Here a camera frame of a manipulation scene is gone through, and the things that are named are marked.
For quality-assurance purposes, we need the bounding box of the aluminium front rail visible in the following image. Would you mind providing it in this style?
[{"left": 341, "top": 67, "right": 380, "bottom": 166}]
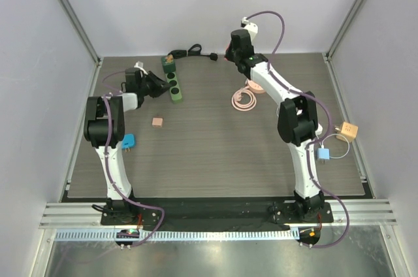
[{"left": 39, "top": 199, "right": 397, "bottom": 229}]

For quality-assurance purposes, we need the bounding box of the right aluminium frame post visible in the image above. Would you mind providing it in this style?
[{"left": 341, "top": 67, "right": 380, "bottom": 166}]
[{"left": 324, "top": 0, "right": 366, "bottom": 61}]

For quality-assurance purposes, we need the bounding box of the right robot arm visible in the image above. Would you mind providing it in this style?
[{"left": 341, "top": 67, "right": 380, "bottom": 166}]
[{"left": 225, "top": 28, "right": 325, "bottom": 222}]

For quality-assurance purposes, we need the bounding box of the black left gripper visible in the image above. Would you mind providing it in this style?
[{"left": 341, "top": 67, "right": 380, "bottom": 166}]
[{"left": 138, "top": 71, "right": 171, "bottom": 99}]

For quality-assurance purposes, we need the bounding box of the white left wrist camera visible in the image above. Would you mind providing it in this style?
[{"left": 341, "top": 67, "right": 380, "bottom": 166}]
[{"left": 134, "top": 61, "right": 148, "bottom": 75}]

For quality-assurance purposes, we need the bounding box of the round pink power socket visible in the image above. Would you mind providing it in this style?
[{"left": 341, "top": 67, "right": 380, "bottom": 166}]
[{"left": 246, "top": 80, "right": 266, "bottom": 94}]

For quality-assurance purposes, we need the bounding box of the slotted cable duct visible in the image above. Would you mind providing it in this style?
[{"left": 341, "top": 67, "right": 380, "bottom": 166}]
[{"left": 55, "top": 227, "right": 299, "bottom": 242}]

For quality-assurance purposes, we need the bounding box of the coiled pink power cord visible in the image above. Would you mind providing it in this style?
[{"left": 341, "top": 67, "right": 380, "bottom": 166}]
[{"left": 231, "top": 87, "right": 257, "bottom": 112}]

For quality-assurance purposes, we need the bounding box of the green power strip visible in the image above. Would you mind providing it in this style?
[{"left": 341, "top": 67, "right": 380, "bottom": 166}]
[{"left": 165, "top": 71, "right": 183, "bottom": 104}]

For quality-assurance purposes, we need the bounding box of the dark green cube adapter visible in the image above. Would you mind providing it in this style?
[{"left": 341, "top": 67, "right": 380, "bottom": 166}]
[{"left": 161, "top": 55, "right": 176, "bottom": 74}]

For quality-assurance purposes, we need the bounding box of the blue plug adapter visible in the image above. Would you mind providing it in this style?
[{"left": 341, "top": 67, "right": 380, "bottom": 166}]
[{"left": 121, "top": 133, "right": 136, "bottom": 152}]

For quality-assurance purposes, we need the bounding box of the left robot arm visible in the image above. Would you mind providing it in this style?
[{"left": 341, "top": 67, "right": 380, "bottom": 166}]
[{"left": 84, "top": 67, "right": 170, "bottom": 225}]

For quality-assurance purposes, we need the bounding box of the light blue usb charger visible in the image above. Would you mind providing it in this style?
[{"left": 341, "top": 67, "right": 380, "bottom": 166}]
[{"left": 316, "top": 147, "right": 330, "bottom": 163}]

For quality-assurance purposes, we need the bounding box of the orange cube socket adapter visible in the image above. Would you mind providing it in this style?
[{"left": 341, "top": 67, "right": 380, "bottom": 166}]
[{"left": 334, "top": 122, "right": 359, "bottom": 142}]

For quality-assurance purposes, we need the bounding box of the white usb charging cable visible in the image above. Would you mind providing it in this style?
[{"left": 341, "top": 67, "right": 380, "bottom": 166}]
[{"left": 315, "top": 126, "right": 351, "bottom": 160}]

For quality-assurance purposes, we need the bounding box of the aluminium frame post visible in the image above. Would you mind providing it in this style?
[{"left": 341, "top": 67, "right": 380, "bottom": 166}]
[
  {"left": 37, "top": 0, "right": 102, "bottom": 67},
  {"left": 324, "top": 0, "right": 366, "bottom": 61}
]

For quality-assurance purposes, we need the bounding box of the black power cable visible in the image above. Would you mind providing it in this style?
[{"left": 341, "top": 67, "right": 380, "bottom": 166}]
[{"left": 168, "top": 43, "right": 219, "bottom": 62}]

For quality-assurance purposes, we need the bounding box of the dusty pink usb charger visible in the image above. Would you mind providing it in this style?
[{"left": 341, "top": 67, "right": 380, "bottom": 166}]
[{"left": 152, "top": 117, "right": 164, "bottom": 128}]

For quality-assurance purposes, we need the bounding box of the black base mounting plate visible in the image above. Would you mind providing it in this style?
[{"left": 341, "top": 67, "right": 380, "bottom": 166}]
[{"left": 91, "top": 197, "right": 334, "bottom": 232}]

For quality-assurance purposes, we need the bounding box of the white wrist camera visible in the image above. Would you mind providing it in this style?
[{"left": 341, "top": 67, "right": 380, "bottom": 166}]
[
  {"left": 240, "top": 17, "right": 259, "bottom": 42},
  {"left": 134, "top": 61, "right": 148, "bottom": 75}
]

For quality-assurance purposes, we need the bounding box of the left aluminium frame post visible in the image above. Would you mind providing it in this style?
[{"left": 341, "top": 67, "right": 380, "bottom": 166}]
[{"left": 37, "top": 0, "right": 102, "bottom": 67}]

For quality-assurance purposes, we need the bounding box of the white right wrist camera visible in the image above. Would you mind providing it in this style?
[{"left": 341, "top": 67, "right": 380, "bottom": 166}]
[{"left": 240, "top": 17, "right": 259, "bottom": 42}]

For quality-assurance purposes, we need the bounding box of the white triangular power strip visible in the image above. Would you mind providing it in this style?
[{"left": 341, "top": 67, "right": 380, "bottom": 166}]
[{"left": 315, "top": 123, "right": 323, "bottom": 136}]

